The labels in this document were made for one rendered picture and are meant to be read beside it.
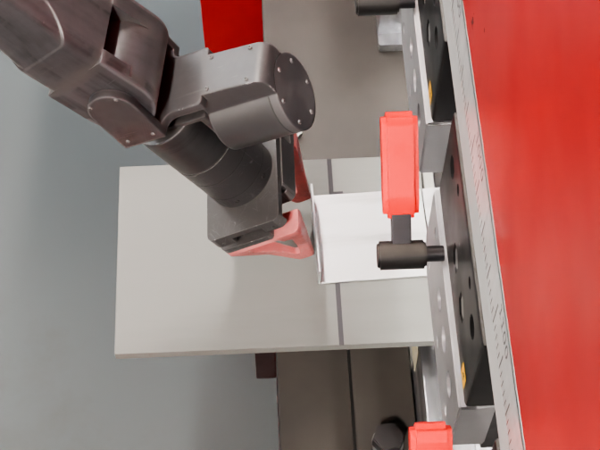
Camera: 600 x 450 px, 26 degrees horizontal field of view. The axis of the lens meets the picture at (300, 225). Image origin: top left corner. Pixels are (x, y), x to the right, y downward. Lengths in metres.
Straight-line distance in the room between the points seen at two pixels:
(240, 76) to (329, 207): 0.25
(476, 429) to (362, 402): 0.35
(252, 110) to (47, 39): 0.15
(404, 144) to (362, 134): 0.53
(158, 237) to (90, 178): 1.24
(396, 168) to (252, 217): 0.23
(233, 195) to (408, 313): 0.19
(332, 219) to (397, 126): 0.33
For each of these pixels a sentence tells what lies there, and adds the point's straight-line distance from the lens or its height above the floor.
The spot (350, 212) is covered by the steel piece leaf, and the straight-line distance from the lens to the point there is 1.11.
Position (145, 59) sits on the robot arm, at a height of 1.25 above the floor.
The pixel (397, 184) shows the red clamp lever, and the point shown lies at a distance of 0.79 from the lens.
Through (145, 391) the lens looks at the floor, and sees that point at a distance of 2.14.
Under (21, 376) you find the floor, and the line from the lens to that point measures 2.18.
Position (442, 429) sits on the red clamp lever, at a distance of 0.70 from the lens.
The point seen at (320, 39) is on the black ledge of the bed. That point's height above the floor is 0.88.
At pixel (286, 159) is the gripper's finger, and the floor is 1.10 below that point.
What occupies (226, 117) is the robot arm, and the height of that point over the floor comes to 1.21.
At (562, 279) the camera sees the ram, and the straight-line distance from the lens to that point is 0.50.
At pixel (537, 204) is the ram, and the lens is 0.54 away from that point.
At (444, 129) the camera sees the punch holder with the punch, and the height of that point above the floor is 1.25.
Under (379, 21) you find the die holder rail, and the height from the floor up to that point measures 0.91.
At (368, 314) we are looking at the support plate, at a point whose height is 1.00.
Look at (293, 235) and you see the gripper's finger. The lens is 1.00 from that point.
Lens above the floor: 1.96
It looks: 60 degrees down
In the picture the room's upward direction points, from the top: straight up
